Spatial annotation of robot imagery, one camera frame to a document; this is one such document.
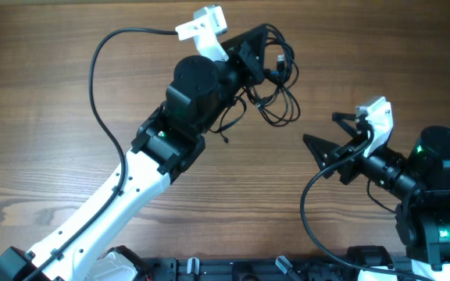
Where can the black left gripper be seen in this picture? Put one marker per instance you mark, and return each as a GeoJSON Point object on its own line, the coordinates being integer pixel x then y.
{"type": "Point", "coordinates": [248, 58]}

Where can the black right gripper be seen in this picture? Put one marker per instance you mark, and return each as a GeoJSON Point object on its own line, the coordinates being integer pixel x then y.
{"type": "Point", "coordinates": [333, 149]}

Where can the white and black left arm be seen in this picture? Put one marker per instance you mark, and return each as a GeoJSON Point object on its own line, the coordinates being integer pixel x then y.
{"type": "Point", "coordinates": [165, 145]}

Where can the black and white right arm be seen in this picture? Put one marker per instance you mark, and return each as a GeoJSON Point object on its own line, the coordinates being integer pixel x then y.
{"type": "Point", "coordinates": [421, 183]}

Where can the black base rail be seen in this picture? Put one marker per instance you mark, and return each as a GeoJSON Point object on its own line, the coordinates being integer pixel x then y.
{"type": "Point", "coordinates": [275, 269]}

